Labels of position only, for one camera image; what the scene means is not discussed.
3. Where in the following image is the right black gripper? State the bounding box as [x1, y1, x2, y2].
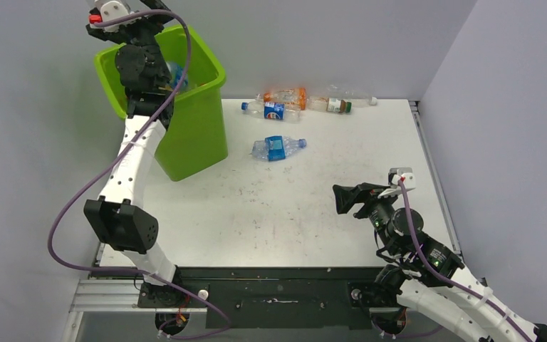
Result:
[332, 182, 400, 255]

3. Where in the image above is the crushed blue label bottle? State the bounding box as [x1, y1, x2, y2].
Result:
[251, 135, 307, 162]

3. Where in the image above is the green-red label bottle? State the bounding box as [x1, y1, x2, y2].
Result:
[306, 96, 353, 114]

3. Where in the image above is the green plastic bin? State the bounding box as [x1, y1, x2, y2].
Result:
[94, 25, 228, 181]

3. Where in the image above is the blue label clear bottle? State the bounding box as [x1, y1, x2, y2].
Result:
[167, 61, 189, 93]

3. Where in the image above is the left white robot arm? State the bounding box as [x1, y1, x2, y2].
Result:
[83, 1, 186, 307]

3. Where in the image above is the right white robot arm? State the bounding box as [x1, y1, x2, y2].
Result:
[333, 173, 547, 341]

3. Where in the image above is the clear white-cap bottle rear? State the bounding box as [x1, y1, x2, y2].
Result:
[326, 85, 378, 108]

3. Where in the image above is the orange label bottle rear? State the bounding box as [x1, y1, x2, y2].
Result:
[255, 87, 307, 110]

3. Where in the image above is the Pepsi bottle rear left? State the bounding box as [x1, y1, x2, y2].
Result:
[241, 101, 301, 123]

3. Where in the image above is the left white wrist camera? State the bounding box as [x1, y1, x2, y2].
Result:
[89, 0, 132, 29]

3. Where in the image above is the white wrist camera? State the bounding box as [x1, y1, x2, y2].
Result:
[378, 167, 416, 198]
[89, 0, 132, 29]

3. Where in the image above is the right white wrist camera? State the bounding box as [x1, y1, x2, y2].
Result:
[378, 167, 416, 198]

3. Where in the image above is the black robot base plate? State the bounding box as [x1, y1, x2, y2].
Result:
[136, 266, 425, 331]

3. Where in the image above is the aluminium frame rail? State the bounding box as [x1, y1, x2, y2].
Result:
[61, 279, 140, 341]

